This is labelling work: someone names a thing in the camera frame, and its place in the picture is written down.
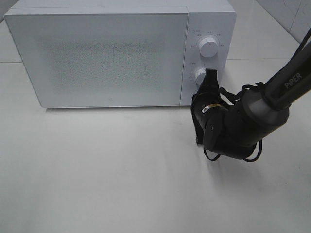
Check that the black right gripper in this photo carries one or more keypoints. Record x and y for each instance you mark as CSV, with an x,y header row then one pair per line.
x,y
205,103

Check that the white microwave door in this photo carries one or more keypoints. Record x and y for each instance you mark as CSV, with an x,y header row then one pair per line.
x,y
102,60

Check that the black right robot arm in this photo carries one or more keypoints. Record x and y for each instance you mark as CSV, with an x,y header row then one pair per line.
x,y
234,125

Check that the white adjacent table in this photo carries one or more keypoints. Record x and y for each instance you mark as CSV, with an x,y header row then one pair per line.
x,y
257,35

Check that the white microwave oven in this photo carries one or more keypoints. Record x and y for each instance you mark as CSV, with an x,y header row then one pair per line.
x,y
205,17

